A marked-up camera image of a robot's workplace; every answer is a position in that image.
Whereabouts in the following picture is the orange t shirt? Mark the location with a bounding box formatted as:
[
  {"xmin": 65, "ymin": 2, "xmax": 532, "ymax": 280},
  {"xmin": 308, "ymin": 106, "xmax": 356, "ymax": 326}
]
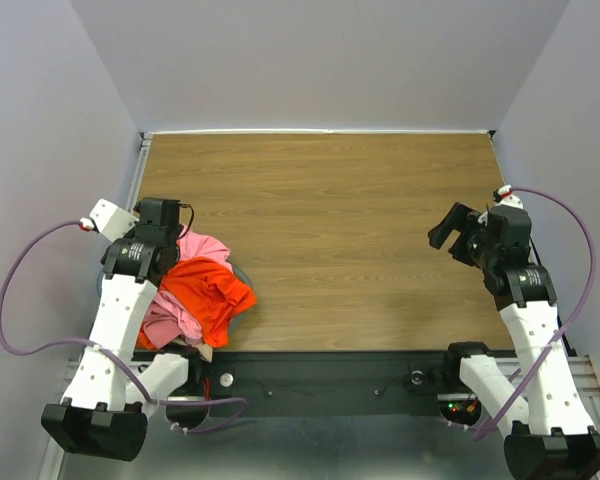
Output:
[{"xmin": 136, "ymin": 255, "xmax": 258, "ymax": 351}]

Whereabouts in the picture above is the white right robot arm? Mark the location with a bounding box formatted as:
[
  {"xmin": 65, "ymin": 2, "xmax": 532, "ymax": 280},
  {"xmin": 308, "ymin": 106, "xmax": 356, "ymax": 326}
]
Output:
[{"xmin": 428, "ymin": 199, "xmax": 600, "ymax": 479}]

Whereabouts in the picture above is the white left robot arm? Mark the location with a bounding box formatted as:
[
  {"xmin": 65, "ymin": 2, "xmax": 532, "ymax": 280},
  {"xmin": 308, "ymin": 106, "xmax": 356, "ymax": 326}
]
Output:
[{"xmin": 41, "ymin": 198, "xmax": 203, "ymax": 461}]

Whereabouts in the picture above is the pink t shirt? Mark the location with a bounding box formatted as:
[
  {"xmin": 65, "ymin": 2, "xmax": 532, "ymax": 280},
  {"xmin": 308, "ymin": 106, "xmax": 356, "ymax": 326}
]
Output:
[{"xmin": 138, "ymin": 232, "xmax": 239, "ymax": 350}]

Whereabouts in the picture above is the clear plastic basket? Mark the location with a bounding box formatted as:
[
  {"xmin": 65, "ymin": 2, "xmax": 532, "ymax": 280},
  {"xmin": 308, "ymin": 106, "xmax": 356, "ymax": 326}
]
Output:
[{"xmin": 95, "ymin": 263, "xmax": 255, "ymax": 337}]

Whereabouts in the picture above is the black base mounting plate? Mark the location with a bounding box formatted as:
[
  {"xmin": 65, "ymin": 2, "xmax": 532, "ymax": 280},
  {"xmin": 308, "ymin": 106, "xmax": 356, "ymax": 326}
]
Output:
[{"xmin": 174, "ymin": 350, "xmax": 469, "ymax": 417}]

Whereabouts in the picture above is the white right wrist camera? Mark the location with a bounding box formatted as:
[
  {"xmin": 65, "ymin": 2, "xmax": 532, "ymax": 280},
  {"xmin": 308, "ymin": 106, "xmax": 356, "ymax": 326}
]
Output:
[{"xmin": 493, "ymin": 185, "xmax": 524, "ymax": 209}]

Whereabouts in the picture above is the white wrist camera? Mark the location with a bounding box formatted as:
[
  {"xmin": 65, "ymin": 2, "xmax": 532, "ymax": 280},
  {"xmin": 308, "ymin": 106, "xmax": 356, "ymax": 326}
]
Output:
[
  {"xmin": 79, "ymin": 199, "xmax": 138, "ymax": 242},
  {"xmin": 493, "ymin": 185, "xmax": 524, "ymax": 209}
]

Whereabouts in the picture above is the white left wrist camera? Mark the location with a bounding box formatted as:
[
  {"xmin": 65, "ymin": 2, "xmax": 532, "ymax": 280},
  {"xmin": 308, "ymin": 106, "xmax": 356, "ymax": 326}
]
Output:
[{"xmin": 79, "ymin": 199, "xmax": 138, "ymax": 242}]

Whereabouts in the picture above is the aluminium frame rail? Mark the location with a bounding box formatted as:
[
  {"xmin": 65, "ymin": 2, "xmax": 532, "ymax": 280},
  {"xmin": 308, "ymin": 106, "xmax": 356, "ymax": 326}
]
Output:
[{"xmin": 37, "ymin": 133, "xmax": 154, "ymax": 480}]

